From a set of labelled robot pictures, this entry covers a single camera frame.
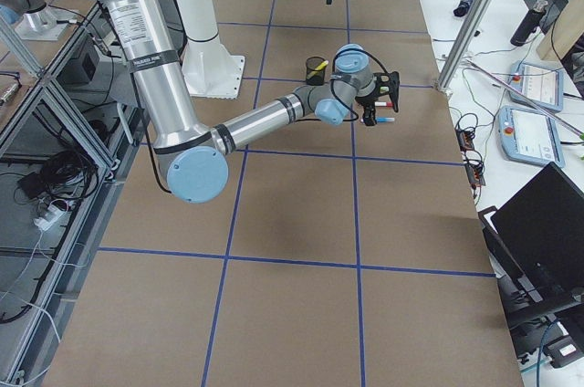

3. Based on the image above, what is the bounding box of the blue marker pen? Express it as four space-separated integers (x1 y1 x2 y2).
360 117 396 126

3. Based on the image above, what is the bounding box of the red capped white marker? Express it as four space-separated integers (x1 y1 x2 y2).
375 101 393 109

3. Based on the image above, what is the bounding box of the yellow highlighter pen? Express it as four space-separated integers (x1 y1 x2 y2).
308 60 329 78

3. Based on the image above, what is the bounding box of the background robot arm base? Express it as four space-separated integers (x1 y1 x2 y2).
1 0 68 42

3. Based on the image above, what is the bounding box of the black mesh pen cup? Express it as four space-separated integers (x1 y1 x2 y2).
305 56 328 86

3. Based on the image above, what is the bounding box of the orange black usb hub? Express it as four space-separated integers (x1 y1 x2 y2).
455 130 475 152

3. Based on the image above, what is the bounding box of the near teach pendant tablet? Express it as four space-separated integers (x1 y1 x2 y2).
497 106 565 168

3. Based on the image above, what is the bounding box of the teach pendant tablet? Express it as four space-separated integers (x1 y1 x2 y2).
508 60 564 112
497 106 565 168

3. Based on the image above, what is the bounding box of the far teach pendant tablet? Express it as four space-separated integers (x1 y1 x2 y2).
508 60 564 112

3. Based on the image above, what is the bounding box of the black water bottle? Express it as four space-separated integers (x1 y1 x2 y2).
510 0 548 47

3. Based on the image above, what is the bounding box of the black laptop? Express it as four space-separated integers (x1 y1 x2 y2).
492 162 583 290

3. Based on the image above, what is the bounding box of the white power adapter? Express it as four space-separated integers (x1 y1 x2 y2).
33 205 65 232

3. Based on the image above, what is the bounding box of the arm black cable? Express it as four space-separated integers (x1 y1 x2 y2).
329 49 392 123

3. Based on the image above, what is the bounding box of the aluminium frame post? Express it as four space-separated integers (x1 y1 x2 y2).
435 0 492 92

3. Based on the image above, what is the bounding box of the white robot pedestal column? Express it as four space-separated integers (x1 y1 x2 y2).
176 0 245 99

